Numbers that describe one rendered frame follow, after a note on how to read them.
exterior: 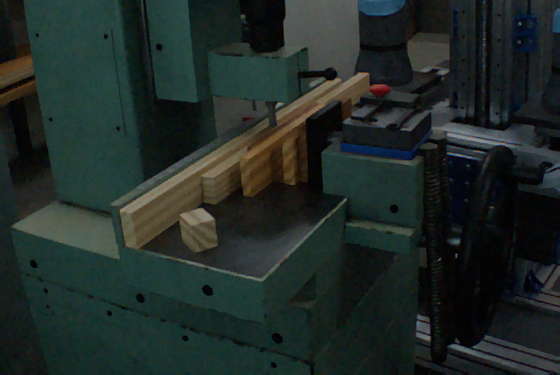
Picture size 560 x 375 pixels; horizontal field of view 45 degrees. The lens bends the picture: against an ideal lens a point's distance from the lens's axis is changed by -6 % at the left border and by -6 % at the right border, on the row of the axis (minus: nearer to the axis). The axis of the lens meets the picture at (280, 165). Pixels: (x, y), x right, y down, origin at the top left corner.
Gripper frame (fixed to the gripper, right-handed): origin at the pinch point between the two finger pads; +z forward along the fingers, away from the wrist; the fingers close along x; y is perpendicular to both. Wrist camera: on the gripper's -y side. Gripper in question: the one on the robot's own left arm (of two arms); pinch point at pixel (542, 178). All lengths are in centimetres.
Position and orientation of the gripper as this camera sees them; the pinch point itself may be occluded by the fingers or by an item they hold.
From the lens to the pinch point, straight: 98.8
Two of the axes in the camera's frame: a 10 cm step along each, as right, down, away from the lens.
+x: 4.8, -3.6, 8.0
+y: 5.0, 8.6, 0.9
